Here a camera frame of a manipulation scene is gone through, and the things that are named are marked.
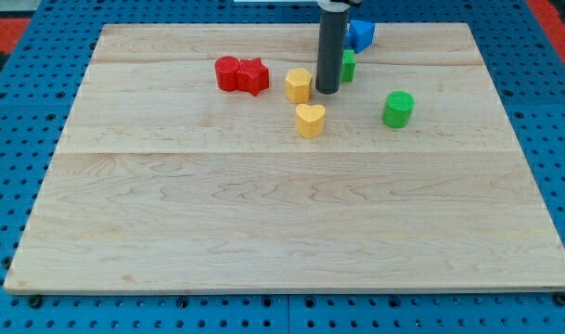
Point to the yellow hexagon block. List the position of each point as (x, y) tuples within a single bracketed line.
[(298, 85)]

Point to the green cylinder block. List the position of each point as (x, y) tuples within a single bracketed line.
[(398, 109)]

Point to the light wooden board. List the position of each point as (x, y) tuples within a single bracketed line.
[(164, 184)]

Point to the red star block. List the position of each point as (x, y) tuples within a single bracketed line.
[(252, 76)]

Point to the yellow heart block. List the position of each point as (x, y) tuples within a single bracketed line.
[(310, 120)]

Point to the red cylinder block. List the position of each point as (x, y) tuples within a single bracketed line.
[(226, 69)]

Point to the green cube block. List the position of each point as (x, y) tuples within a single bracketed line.
[(348, 66)]

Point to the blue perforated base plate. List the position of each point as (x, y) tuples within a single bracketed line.
[(42, 75)]

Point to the blue block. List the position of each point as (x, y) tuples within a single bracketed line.
[(360, 35)]

